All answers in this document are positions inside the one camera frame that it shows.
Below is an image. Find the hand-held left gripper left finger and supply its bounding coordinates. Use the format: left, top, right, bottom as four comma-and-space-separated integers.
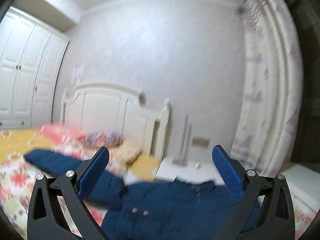
27, 146, 110, 240

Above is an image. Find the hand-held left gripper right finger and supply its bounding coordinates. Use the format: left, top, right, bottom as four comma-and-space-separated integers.
212, 144, 296, 240

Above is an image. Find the navy blue coat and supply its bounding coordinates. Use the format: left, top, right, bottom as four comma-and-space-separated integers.
24, 149, 262, 240

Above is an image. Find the striped pillow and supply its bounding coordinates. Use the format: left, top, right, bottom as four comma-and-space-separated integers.
81, 132, 125, 147

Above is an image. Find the beige cushion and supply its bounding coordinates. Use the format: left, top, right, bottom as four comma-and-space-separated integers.
117, 140, 142, 163

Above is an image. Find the white nightstand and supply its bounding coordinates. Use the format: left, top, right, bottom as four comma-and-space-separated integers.
154, 155, 227, 184

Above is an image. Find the pink floral pillow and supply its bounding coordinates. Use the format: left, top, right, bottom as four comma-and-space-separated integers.
40, 124, 87, 144

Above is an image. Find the white cabinet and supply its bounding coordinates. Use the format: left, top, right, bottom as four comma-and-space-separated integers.
281, 164, 306, 207

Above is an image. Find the white bed headboard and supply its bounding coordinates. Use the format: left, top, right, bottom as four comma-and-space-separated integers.
61, 82, 173, 161

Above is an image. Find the floral bed blanket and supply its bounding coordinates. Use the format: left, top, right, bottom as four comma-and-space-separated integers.
0, 140, 125, 238

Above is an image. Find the yellow bedsheet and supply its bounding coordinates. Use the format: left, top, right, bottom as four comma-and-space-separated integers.
0, 129, 160, 182

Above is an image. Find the white patterned curtain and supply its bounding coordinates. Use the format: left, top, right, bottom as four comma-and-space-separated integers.
229, 0, 305, 177

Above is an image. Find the white wardrobe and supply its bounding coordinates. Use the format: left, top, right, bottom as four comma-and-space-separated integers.
0, 6, 71, 130

